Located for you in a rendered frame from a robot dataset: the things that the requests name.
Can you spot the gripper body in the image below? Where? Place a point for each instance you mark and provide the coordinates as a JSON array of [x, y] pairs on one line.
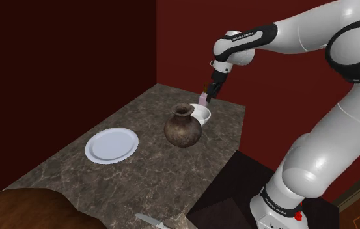
[[218, 77]]

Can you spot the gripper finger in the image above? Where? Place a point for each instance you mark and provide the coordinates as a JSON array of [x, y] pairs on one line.
[[210, 92]]

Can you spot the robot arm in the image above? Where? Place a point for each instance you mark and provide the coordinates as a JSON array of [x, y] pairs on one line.
[[325, 149]]

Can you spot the pink bottle with brown cap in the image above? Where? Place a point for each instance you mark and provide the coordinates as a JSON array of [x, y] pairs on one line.
[[202, 99]]

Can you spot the white bowl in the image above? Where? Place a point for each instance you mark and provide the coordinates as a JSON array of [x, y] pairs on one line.
[[203, 114]]

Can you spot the brown clay vase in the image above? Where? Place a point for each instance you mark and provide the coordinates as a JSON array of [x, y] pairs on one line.
[[182, 128]]

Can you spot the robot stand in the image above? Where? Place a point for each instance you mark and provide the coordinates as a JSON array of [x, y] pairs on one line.
[[230, 196]]

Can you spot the white plate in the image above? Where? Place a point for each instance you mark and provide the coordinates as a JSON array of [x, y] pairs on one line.
[[111, 145]]

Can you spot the silver knife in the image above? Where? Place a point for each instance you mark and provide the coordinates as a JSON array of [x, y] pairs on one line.
[[149, 220]]

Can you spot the brown rounded wooden object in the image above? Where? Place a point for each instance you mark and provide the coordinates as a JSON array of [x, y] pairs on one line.
[[30, 211]]

